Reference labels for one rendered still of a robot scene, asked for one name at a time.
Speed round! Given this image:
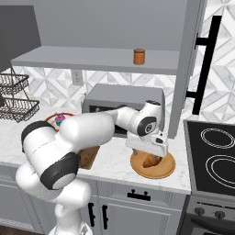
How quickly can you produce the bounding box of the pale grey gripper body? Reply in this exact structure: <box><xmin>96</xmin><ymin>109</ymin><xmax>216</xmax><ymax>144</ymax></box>
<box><xmin>125</xmin><ymin>132</ymin><xmax>169</xmax><ymax>158</ymax></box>

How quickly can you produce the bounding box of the brown croissant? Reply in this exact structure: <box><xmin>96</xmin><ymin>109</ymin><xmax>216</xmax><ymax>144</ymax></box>
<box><xmin>142</xmin><ymin>153</ymin><xmax>162</xmax><ymax>169</ymax></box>

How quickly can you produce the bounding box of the brown wooden cutting board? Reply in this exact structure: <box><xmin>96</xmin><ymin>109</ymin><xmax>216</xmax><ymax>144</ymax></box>
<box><xmin>76</xmin><ymin>145</ymin><xmax>101</xmax><ymax>171</ymax></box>

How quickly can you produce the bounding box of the orange jam jar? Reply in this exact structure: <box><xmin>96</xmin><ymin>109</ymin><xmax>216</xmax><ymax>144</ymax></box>
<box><xmin>133</xmin><ymin>48</ymin><xmax>146</xmax><ymax>66</ymax></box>

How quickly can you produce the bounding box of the grey open cabinet door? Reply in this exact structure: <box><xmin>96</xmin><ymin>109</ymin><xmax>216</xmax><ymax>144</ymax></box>
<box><xmin>167</xmin><ymin>0</ymin><xmax>208</xmax><ymax>140</ymax></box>

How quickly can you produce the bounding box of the dark grey cabinet door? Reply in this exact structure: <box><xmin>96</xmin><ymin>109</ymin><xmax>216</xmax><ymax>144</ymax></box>
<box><xmin>0</xmin><ymin>5</ymin><xmax>42</xmax><ymax>73</ymax></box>

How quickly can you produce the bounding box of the round wooden plate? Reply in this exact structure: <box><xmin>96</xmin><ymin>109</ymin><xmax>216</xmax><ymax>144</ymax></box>
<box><xmin>129</xmin><ymin>149</ymin><xmax>177</xmax><ymax>180</ymax></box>

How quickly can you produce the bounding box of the grey drawer front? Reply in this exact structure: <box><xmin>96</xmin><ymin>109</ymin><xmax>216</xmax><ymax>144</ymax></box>
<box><xmin>96</xmin><ymin>180</ymin><xmax>188</xmax><ymax>207</ymax></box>

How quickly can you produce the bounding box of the grey toaster oven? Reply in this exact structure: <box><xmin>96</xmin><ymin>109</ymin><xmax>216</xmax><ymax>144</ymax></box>
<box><xmin>81</xmin><ymin>84</ymin><xmax>166</xmax><ymax>138</ymax></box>

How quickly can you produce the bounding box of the black hob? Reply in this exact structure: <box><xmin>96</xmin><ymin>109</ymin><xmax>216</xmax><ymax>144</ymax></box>
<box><xmin>183</xmin><ymin>118</ymin><xmax>235</xmax><ymax>202</ymax></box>

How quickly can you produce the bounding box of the grey cupboard door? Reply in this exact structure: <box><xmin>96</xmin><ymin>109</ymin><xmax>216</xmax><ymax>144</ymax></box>
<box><xmin>80</xmin><ymin>179</ymin><xmax>99</xmax><ymax>235</ymax></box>
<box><xmin>97</xmin><ymin>196</ymin><xmax>182</xmax><ymax>235</ymax></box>

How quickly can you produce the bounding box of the pink and blue cupcake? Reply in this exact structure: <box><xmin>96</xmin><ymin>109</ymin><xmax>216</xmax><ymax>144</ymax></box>
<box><xmin>54</xmin><ymin>112</ymin><xmax>67</xmax><ymax>128</ymax></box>

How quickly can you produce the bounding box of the grey oven front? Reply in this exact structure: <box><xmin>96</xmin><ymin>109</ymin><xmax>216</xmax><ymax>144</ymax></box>
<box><xmin>178</xmin><ymin>196</ymin><xmax>235</xmax><ymax>235</ymax></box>

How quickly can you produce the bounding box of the red-rimmed plate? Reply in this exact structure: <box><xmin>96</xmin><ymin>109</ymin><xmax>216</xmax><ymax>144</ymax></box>
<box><xmin>44</xmin><ymin>112</ymin><xmax>76</xmax><ymax>132</ymax></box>

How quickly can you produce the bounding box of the grey base cupboard run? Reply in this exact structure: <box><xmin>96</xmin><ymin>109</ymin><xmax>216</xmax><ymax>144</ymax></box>
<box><xmin>0</xmin><ymin>164</ymin><xmax>58</xmax><ymax>235</ymax></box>

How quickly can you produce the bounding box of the black drawer handle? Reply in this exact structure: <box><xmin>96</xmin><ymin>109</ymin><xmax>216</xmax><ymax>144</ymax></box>
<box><xmin>127</xmin><ymin>189</ymin><xmax>152</xmax><ymax>202</ymax></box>

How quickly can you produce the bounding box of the black cupboard door handle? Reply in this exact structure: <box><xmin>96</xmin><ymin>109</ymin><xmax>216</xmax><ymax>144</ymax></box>
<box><xmin>101</xmin><ymin>204</ymin><xmax>110</xmax><ymax>230</ymax></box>
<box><xmin>87</xmin><ymin>202</ymin><xmax>96</xmax><ymax>228</ymax></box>

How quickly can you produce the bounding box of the black oven door handle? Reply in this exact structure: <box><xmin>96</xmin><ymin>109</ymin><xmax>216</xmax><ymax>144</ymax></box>
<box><xmin>190</xmin><ymin>213</ymin><xmax>235</xmax><ymax>234</ymax></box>

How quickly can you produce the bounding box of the white wall outlet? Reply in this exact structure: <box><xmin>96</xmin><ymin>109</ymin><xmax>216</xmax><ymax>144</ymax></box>
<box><xmin>71</xmin><ymin>69</ymin><xmax>84</xmax><ymax>87</ymax></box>

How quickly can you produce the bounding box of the grey wall cabinet with shelf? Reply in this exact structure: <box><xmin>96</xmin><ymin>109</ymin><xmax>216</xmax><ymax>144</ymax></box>
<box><xmin>10</xmin><ymin>0</ymin><xmax>192</xmax><ymax>76</ymax></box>

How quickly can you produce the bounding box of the long black cabinet door handle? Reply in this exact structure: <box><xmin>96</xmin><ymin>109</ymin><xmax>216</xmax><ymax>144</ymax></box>
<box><xmin>185</xmin><ymin>15</ymin><xmax>223</xmax><ymax>116</ymax></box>

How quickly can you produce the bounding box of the black wire basket stand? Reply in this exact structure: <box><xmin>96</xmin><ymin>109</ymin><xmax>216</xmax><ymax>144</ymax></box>
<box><xmin>0</xmin><ymin>67</ymin><xmax>41</xmax><ymax>124</ymax></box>

